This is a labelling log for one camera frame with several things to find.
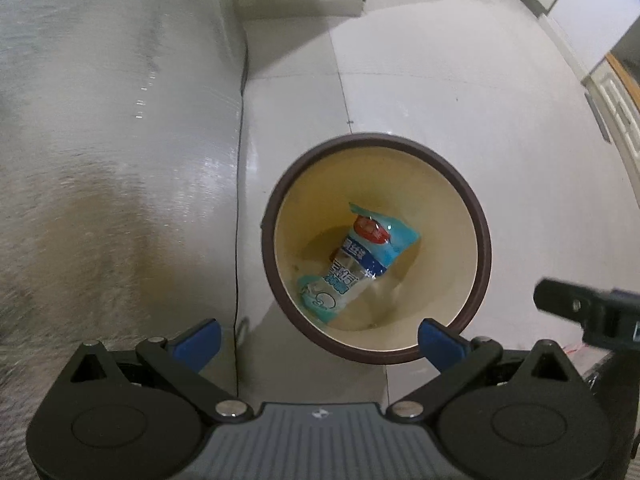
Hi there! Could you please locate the brown rimmed cream trash bin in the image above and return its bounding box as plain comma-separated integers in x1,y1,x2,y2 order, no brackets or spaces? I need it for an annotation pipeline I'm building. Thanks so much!
260,132,493,367

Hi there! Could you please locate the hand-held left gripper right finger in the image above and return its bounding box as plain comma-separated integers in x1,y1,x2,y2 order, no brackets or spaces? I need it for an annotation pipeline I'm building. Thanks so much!
385,317,583,421

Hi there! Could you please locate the blue snack packet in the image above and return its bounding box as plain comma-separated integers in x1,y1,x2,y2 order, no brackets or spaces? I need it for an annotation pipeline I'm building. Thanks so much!
297,202,421,327

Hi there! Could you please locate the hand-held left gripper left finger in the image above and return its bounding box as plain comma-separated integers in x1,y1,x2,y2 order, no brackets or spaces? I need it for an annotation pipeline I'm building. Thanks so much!
62,317,253,421

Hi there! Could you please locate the black cable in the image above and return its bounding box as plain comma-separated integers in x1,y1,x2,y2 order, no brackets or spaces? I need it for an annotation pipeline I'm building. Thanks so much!
231,35,251,361

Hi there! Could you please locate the white panelled door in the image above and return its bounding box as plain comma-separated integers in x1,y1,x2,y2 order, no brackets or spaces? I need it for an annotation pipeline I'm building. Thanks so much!
582,50,640,183

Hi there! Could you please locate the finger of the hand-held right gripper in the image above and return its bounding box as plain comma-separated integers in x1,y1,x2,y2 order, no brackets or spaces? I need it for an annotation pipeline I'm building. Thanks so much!
533,277,640,347

